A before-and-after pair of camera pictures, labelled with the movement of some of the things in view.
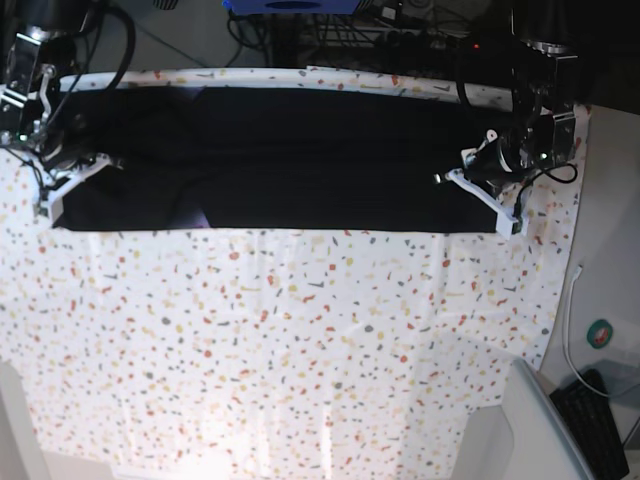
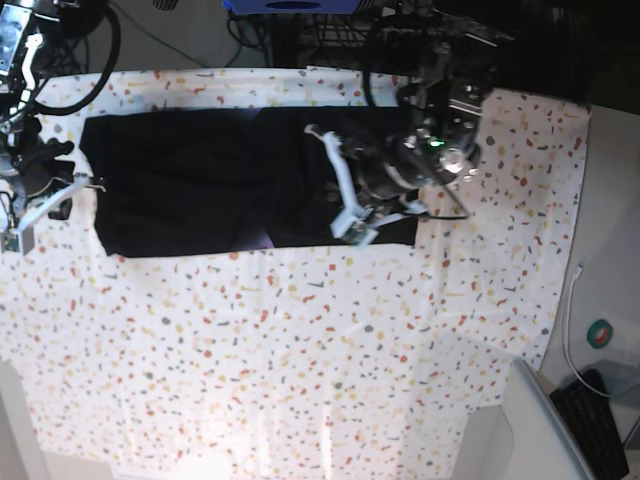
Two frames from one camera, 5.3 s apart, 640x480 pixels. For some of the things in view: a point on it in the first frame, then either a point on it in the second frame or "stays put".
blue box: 291,7 stays put
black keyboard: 588,419 stays put
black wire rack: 387,35 stays put
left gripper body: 58,147 → 32,158
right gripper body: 500,160 → 387,165
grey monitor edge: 544,444 stays put
